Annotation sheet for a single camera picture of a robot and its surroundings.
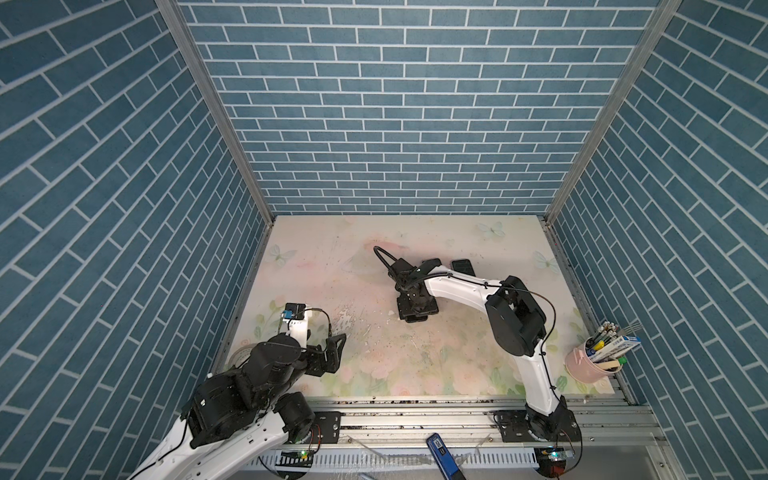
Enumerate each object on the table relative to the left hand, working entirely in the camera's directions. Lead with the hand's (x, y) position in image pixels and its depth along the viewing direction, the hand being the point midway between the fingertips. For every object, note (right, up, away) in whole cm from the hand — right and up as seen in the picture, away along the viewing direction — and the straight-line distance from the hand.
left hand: (333, 338), depth 66 cm
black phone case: (+20, +1, +18) cm, 26 cm away
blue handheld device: (+25, -28, +1) cm, 37 cm away
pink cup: (+62, -11, +11) cm, 64 cm away
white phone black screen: (+38, +13, +38) cm, 55 cm away
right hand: (+18, 0, +28) cm, 33 cm away
